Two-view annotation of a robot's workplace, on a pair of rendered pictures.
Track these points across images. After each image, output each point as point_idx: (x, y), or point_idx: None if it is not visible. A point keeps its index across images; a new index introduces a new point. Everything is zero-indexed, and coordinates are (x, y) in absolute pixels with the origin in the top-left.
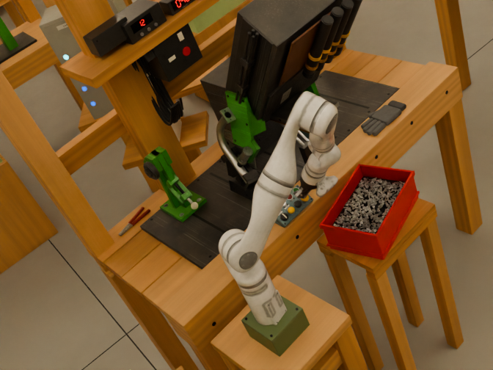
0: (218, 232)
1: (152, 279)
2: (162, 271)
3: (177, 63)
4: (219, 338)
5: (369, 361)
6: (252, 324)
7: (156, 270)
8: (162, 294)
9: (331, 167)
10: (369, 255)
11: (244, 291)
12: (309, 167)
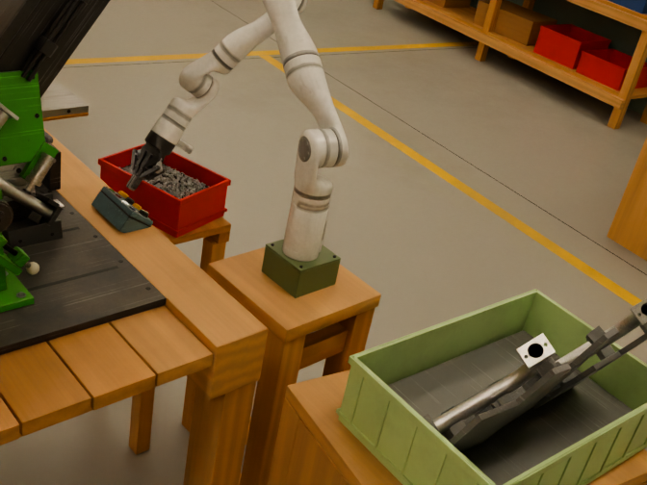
0: (101, 274)
1: (134, 359)
2: (126, 346)
3: None
4: (286, 321)
5: (145, 434)
6: (312, 265)
7: (116, 352)
8: (180, 350)
9: (70, 177)
10: (213, 218)
11: (326, 203)
12: (185, 114)
